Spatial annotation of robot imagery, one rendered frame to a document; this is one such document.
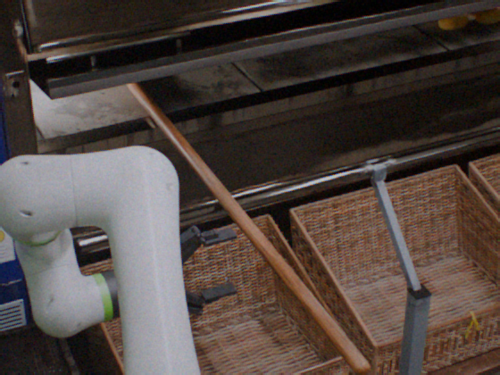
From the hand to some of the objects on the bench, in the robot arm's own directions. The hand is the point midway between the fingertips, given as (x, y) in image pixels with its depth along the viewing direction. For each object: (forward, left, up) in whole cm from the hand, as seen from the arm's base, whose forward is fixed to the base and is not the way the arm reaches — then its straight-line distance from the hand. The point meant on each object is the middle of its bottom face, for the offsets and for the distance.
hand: (229, 262), depth 214 cm
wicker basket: (+12, +30, -61) cm, 69 cm away
